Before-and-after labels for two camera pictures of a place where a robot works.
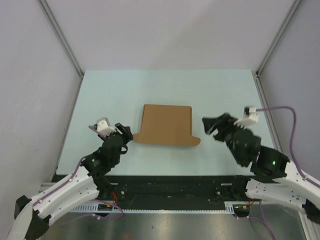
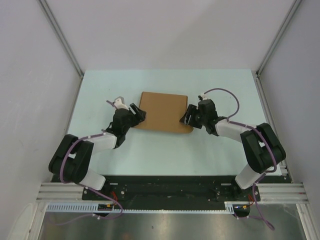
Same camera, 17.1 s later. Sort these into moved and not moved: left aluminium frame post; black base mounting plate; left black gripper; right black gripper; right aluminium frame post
Moved: left black gripper; right black gripper
Not moved: black base mounting plate; left aluminium frame post; right aluminium frame post
